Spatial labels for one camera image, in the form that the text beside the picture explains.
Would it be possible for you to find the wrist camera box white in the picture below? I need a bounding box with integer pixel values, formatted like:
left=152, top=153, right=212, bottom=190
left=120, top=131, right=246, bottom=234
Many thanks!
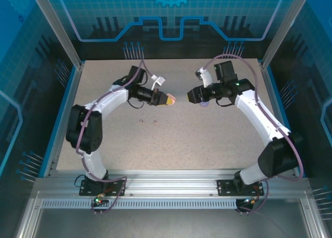
left=149, top=75, right=167, bottom=90
left=194, top=67, right=213, bottom=89

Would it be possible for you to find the led connector board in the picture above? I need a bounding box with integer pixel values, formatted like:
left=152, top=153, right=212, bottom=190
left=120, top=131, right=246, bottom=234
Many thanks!
left=236, top=196, right=257, bottom=207
left=93, top=193, right=108, bottom=207

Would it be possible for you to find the left LED connector board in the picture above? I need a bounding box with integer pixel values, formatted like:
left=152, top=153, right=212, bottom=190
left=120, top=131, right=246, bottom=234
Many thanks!
left=93, top=193, right=108, bottom=207

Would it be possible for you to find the left side rail blue trim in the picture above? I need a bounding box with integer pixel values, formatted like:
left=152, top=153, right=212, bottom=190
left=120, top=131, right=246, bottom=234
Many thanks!
left=38, top=61, right=86, bottom=178

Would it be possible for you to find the slotted grey cable duct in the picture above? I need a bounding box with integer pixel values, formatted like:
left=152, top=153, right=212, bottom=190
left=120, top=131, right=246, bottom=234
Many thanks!
left=40, top=199, right=238, bottom=209

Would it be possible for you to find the aluminium frame post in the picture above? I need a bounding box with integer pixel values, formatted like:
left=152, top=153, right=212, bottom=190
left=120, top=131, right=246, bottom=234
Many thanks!
left=260, top=0, right=314, bottom=70
left=27, top=0, right=86, bottom=69

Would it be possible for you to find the rail blue trim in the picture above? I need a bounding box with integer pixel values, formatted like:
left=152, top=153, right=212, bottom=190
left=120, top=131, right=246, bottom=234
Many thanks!
left=38, top=61, right=86, bottom=178
left=259, top=60, right=308, bottom=178

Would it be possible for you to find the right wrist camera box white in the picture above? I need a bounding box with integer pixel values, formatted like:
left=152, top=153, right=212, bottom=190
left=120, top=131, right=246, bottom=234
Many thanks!
left=194, top=67, right=213, bottom=89

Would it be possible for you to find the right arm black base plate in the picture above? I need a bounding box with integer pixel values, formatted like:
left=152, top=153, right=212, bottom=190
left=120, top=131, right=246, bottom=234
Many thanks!
left=216, top=179, right=265, bottom=197

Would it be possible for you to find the right LED connector board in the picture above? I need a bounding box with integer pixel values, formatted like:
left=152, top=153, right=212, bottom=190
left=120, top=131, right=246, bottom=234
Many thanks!
left=236, top=196, right=257, bottom=207

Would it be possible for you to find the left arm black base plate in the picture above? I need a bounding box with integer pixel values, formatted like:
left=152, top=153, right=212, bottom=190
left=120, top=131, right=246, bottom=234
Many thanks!
left=79, top=179, right=127, bottom=197

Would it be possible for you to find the left aluminium frame post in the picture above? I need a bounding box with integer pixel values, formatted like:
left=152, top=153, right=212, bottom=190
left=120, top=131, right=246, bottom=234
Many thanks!
left=27, top=0, right=86, bottom=69

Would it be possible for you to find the aluminium lower frame tray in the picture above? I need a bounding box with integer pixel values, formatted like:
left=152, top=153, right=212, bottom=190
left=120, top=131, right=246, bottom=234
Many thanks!
left=15, top=191, right=327, bottom=238

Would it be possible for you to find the right aluminium frame post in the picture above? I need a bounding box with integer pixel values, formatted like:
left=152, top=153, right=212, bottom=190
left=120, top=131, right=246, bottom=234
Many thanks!
left=260, top=0, right=314, bottom=70

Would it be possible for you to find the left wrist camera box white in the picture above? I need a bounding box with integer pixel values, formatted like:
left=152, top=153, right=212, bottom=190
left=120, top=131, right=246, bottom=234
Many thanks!
left=149, top=75, right=167, bottom=90

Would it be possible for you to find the aluminium mounting rail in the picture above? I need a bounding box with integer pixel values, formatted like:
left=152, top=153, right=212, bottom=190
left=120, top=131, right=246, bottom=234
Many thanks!
left=33, top=169, right=311, bottom=198

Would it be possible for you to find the right side rail blue trim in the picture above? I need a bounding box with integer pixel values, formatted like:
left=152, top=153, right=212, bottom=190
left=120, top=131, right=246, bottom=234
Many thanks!
left=259, top=60, right=308, bottom=178

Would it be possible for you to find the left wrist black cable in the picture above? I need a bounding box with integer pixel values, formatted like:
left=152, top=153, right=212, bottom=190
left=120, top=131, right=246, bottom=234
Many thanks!
left=128, top=99, right=145, bottom=109

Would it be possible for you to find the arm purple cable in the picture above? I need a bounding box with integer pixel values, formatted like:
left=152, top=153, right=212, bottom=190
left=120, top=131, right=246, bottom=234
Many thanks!
left=202, top=53, right=305, bottom=216
left=75, top=58, right=156, bottom=216

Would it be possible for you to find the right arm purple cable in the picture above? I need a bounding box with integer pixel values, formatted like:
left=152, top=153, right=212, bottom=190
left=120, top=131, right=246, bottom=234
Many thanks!
left=202, top=53, right=305, bottom=216

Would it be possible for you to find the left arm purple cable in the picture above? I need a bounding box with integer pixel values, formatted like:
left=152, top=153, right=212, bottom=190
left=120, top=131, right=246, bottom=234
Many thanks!
left=75, top=58, right=156, bottom=216

